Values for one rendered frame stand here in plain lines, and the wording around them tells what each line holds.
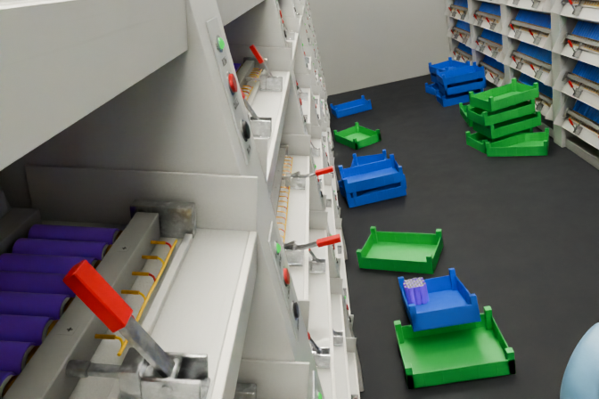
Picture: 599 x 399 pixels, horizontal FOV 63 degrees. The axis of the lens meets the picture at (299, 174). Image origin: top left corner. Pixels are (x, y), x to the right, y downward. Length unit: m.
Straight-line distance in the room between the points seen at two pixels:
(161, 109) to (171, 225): 0.09
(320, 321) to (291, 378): 0.42
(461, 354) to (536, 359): 0.20
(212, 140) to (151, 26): 0.13
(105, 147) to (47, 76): 0.23
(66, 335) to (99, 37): 0.16
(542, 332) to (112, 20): 1.59
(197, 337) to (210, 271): 0.07
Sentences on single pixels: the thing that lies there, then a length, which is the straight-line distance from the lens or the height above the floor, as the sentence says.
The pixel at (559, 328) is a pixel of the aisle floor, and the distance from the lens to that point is 1.73.
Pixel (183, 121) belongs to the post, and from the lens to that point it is 0.39.
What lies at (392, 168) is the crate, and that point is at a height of 0.08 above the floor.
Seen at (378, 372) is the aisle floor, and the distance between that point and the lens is 1.60.
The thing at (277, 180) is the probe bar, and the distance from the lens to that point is 0.94.
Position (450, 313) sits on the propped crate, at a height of 0.13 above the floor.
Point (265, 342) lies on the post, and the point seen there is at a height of 0.83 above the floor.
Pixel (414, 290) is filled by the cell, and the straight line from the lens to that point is 1.74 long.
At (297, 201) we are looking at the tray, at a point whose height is 0.76.
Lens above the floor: 1.14
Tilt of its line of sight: 22 degrees down
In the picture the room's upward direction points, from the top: 14 degrees counter-clockwise
